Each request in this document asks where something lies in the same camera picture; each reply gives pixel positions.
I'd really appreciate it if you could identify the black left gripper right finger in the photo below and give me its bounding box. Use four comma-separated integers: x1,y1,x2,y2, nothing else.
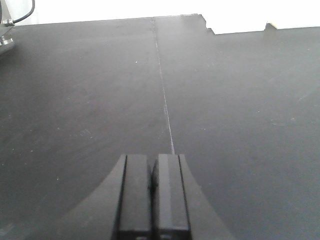
152,154,235,240

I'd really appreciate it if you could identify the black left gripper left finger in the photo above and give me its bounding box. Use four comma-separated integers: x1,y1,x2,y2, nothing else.
32,154,152,240

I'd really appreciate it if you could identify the steel glove box chamber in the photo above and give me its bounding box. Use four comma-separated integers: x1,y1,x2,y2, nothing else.
0,0,15,55

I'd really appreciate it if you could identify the black power cable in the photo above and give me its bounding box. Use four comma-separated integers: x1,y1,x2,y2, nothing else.
11,0,36,24

